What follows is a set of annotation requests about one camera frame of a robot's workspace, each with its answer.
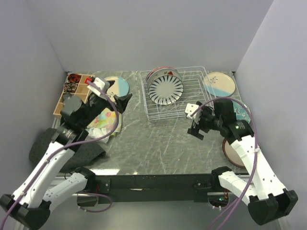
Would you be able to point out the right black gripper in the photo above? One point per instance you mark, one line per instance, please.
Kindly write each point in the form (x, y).
(205, 110)

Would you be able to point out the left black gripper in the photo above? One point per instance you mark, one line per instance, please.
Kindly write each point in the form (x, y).
(121, 102)

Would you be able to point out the maroon rim beige plate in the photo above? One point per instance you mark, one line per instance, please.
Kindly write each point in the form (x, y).
(232, 155)

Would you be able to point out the blue striped white plate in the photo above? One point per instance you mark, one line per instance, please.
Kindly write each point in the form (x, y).
(165, 90)

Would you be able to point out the watermelon pattern plate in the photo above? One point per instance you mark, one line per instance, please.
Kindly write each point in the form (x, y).
(162, 72)

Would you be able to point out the red teal floral plate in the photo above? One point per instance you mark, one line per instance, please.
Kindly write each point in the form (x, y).
(241, 111)

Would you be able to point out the cream blue plate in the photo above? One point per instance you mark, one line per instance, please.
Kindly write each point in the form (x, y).
(219, 84)
(119, 88)

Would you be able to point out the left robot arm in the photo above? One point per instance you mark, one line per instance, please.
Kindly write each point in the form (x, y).
(32, 203)

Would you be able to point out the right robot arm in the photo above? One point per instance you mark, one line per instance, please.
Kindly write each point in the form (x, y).
(266, 197)

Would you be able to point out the floral pastel cloth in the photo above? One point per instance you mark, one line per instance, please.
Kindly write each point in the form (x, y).
(106, 119)

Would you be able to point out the wooden compartment box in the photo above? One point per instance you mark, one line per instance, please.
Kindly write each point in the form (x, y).
(82, 91)

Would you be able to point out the red black fabric item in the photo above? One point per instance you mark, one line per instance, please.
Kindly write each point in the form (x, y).
(74, 78)

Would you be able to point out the patterned brown fabric item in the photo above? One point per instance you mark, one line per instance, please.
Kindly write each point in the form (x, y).
(70, 87)

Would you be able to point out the grey fabric item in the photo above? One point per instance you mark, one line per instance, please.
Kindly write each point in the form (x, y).
(66, 96)

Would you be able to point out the black table front beam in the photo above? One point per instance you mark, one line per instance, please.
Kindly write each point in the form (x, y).
(155, 188)

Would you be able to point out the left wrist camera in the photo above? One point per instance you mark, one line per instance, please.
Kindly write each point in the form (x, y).
(98, 86)

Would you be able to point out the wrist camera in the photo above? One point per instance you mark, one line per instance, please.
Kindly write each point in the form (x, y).
(98, 86)
(193, 112)

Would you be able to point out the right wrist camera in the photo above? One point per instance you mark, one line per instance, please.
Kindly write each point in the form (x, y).
(193, 112)

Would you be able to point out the white wire dish rack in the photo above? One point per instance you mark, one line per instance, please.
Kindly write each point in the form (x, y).
(196, 87)

